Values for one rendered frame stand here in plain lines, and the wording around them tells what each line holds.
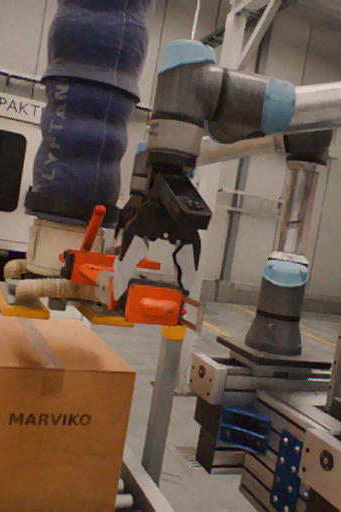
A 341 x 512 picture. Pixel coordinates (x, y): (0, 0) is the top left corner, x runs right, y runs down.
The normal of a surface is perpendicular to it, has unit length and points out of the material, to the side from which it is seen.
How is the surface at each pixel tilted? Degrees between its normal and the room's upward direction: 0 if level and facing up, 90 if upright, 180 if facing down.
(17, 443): 90
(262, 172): 90
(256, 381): 90
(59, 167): 75
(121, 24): 80
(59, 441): 90
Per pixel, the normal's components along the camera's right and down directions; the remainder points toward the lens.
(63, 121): -0.23, -0.33
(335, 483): -0.92, -0.13
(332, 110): 0.16, 0.41
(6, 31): 0.37, 0.11
